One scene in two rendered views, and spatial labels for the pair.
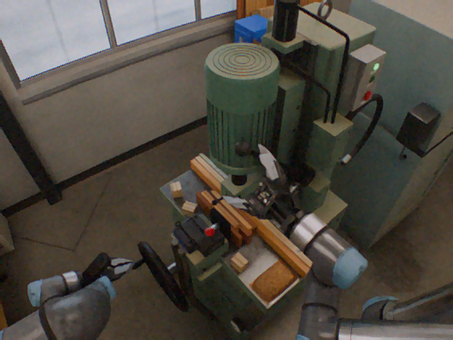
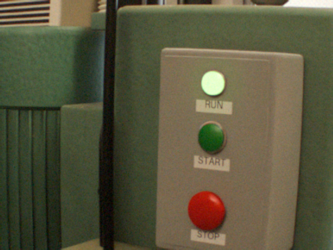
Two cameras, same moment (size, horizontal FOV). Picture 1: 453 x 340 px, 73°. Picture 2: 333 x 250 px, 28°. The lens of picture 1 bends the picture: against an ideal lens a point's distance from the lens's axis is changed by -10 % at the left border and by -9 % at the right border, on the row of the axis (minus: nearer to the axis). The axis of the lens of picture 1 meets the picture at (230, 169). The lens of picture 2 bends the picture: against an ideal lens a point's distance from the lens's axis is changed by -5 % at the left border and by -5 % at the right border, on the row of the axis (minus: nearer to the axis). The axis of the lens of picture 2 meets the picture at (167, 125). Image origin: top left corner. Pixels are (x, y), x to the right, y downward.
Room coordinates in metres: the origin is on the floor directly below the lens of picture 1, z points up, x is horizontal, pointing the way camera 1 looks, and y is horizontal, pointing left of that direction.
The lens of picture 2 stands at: (0.56, -0.87, 1.48)
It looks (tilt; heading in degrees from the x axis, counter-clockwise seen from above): 6 degrees down; 71
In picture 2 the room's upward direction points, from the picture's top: 2 degrees clockwise
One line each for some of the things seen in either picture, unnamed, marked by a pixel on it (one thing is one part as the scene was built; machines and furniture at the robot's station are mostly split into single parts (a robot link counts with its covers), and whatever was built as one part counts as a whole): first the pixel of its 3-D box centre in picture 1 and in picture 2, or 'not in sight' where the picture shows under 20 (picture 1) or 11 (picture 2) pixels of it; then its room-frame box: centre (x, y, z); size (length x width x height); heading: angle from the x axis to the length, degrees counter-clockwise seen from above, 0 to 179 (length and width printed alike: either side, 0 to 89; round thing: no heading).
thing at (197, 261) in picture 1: (199, 244); not in sight; (0.54, 0.10, 0.92); 0.15 x 0.13 x 0.09; 40
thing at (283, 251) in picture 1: (248, 218); not in sight; (0.65, -0.06, 0.92); 0.67 x 0.02 x 0.04; 40
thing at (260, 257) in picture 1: (220, 237); not in sight; (0.60, 0.04, 0.87); 0.61 x 0.30 x 0.06; 40
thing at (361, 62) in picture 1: (361, 78); (230, 153); (0.79, -0.36, 1.40); 0.10 x 0.06 x 0.16; 130
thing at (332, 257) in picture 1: (336, 259); not in sight; (0.29, -0.21, 1.31); 0.11 x 0.08 x 0.09; 40
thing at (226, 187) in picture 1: (243, 186); not in sight; (0.70, -0.04, 1.03); 0.14 x 0.07 x 0.09; 130
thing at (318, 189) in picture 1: (311, 190); not in sight; (0.69, -0.27, 1.02); 0.09 x 0.07 x 0.12; 40
